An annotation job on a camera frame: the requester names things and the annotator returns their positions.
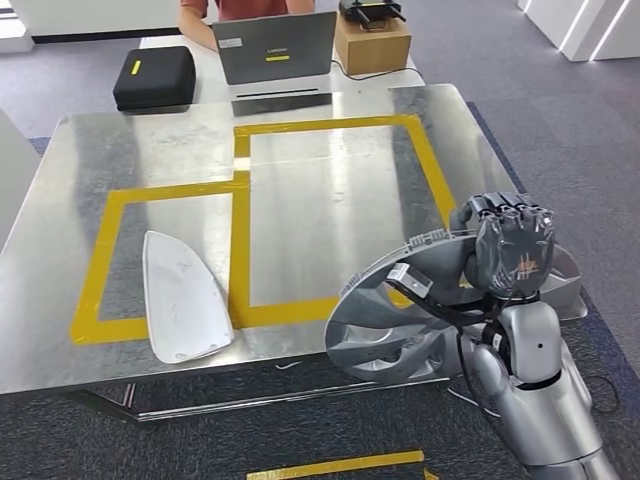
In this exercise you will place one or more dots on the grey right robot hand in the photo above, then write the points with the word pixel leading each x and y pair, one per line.
pixel 510 252

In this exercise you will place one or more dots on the grey plastic wheel hubcap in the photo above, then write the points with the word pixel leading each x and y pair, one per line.
pixel 380 311

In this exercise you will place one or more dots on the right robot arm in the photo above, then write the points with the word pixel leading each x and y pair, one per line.
pixel 535 411

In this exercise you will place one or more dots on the stainless steel workbench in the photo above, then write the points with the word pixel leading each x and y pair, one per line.
pixel 75 185

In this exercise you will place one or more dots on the white lit display plinth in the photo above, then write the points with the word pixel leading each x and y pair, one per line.
pixel 575 26

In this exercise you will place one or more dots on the brown cardboard box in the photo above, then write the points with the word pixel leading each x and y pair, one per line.
pixel 372 50

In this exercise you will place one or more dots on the black router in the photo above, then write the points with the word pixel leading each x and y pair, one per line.
pixel 370 10

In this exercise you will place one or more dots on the grey laptop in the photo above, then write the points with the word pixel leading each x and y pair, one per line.
pixel 275 43

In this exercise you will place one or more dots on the person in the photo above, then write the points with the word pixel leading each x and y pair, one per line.
pixel 250 6

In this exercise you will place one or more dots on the white triangular plastic panel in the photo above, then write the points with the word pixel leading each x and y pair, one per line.
pixel 183 305

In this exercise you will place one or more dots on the black zip case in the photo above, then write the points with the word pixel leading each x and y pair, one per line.
pixel 155 79

